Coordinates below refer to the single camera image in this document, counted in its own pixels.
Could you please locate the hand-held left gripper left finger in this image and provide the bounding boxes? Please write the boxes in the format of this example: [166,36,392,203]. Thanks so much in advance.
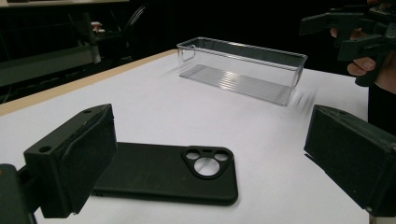
[22,103,119,219]

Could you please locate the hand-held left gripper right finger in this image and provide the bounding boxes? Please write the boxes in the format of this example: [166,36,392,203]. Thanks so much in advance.
[304,105,396,218]

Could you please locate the black phone case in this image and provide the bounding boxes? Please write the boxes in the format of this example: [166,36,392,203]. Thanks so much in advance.
[92,142,239,207]

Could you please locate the clear plastic box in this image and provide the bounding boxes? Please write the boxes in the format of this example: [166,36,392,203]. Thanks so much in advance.
[176,36,308,107]

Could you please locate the black chair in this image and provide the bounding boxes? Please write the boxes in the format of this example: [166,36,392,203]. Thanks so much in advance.
[123,3,157,60]

